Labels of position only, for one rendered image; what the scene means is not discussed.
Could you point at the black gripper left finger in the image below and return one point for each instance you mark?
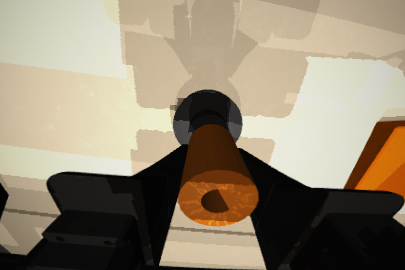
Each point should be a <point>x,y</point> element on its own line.
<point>150,196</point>

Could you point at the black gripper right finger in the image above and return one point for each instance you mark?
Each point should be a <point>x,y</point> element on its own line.
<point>287,212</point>

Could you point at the orange knob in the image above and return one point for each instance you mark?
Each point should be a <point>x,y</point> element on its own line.
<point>217,188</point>

